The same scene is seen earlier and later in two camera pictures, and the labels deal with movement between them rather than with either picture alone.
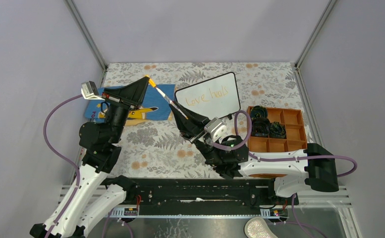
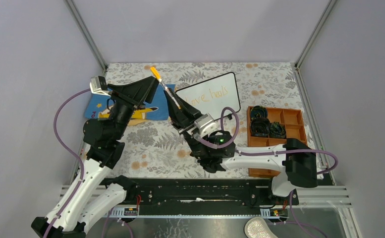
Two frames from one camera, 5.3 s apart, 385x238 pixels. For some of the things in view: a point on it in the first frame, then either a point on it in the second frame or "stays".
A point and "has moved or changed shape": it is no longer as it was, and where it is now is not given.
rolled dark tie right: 277,130 stays
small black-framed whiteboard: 214,98 stays
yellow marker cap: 150,81 has moved or changed shape
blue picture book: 155,106 stays
